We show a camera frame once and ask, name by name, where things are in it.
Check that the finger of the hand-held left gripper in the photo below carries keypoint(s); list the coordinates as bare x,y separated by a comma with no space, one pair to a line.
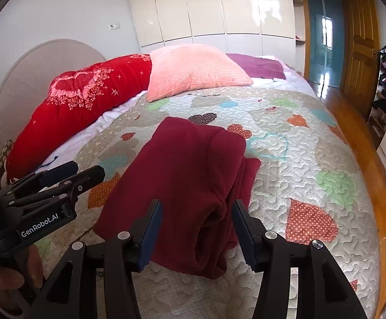
86,176
53,174

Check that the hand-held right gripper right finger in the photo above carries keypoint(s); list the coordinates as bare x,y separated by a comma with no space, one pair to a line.
244,232

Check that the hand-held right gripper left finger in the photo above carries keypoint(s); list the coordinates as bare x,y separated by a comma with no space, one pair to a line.
151,236

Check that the dark red sweatshirt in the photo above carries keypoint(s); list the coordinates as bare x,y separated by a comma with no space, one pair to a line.
186,172

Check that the person's left hand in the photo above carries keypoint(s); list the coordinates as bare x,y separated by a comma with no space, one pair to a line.
3,282

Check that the brown dotted cushion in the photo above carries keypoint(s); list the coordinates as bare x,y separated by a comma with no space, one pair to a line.
1,159

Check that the white bed sheet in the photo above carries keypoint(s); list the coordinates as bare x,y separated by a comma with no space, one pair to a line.
113,116

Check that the red floral bolster pillow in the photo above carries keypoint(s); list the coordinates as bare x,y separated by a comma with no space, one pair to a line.
79,106

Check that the heart-patterned quilted bedspread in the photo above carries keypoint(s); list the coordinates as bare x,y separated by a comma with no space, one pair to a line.
296,172

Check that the beige round headboard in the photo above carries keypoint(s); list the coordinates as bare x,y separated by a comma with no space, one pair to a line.
30,69

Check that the pink pillow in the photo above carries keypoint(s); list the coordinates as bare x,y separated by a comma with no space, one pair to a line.
193,69

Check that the purple cloth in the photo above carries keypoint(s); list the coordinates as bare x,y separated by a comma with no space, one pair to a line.
259,66

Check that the teal glass door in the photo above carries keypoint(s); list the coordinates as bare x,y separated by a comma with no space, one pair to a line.
322,40

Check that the white glossy wardrobe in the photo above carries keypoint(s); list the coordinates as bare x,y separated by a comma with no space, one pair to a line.
212,6

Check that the wooden door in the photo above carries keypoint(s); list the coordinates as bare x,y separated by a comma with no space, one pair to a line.
360,50

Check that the white wall socket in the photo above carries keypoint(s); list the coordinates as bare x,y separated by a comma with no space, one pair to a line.
114,26

